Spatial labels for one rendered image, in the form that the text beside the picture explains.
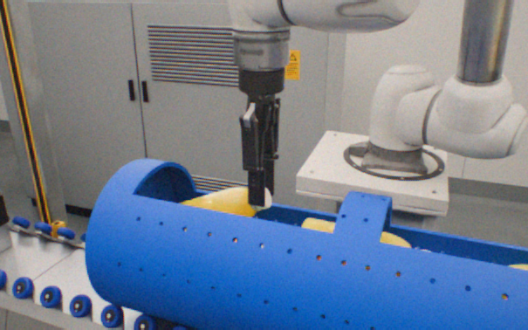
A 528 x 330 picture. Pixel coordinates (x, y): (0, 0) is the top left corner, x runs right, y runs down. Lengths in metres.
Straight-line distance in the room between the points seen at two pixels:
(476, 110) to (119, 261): 0.85
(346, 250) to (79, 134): 2.60
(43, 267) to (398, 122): 0.95
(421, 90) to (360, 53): 2.28
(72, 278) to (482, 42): 1.05
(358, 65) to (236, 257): 2.96
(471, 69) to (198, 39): 1.61
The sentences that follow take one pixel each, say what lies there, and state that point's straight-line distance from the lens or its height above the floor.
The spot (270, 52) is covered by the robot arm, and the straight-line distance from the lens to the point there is 0.70.
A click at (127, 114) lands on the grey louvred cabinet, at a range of 2.82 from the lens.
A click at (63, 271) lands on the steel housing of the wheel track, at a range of 1.16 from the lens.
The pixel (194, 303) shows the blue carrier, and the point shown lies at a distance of 0.74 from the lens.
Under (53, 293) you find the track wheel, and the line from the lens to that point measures 1.01.
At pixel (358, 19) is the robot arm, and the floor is 1.50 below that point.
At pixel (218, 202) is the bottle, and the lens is 0.83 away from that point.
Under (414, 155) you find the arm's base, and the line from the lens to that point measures 1.33.
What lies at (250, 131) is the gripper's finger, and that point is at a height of 1.32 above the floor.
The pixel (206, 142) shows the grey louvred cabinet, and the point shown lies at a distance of 2.60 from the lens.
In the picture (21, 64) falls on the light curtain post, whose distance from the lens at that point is 1.44.
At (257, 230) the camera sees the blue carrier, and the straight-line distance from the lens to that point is 0.68.
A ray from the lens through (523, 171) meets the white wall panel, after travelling 3.76.
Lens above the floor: 1.55
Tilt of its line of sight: 23 degrees down
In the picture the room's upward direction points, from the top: straight up
